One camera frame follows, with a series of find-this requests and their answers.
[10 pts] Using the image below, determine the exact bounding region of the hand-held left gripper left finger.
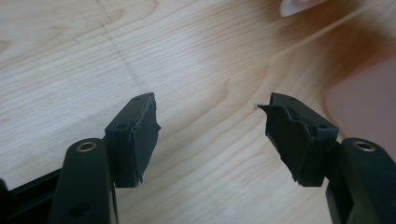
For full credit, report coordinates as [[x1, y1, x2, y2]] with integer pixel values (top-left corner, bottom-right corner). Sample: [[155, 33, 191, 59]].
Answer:
[[47, 91, 162, 224]]

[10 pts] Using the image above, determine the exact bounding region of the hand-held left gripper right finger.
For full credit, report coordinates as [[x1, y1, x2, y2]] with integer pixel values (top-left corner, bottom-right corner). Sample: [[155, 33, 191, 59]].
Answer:
[[257, 91, 396, 224]]

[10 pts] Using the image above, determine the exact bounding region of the pink mat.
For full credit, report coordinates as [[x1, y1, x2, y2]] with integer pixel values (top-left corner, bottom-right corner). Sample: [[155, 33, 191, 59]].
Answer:
[[325, 52, 396, 161]]

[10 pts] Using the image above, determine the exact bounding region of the white object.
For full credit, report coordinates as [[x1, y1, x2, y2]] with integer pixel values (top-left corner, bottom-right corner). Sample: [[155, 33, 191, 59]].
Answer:
[[279, 0, 328, 18]]

